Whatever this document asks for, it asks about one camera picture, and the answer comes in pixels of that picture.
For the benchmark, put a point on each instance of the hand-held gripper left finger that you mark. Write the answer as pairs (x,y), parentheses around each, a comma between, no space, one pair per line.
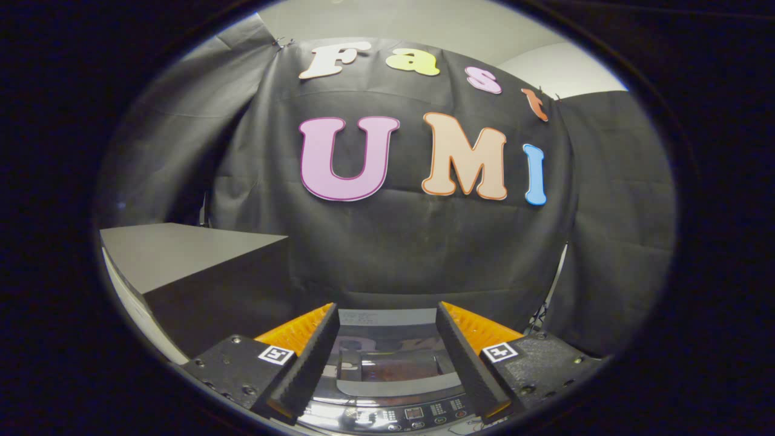
(312,369)

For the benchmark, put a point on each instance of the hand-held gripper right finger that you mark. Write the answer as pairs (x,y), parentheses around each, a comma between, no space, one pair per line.
(469,369)

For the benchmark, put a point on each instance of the grey cabinet with dark top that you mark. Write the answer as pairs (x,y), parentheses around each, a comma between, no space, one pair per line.
(181,248)

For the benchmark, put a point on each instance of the grey washing machine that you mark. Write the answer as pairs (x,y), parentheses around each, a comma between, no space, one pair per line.
(412,415)

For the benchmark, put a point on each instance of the black backdrop cloth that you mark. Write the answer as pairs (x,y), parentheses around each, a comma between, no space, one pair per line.
(412,248)

